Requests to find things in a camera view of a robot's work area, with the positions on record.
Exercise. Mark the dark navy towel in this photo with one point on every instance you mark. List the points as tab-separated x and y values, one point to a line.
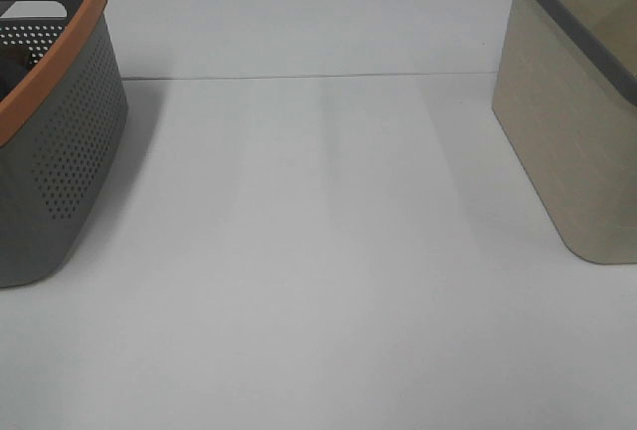
16	62

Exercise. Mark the beige basket grey rim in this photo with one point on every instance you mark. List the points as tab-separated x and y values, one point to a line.
565	97

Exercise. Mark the grey perforated basket orange rim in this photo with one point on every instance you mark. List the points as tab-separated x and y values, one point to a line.
60	130

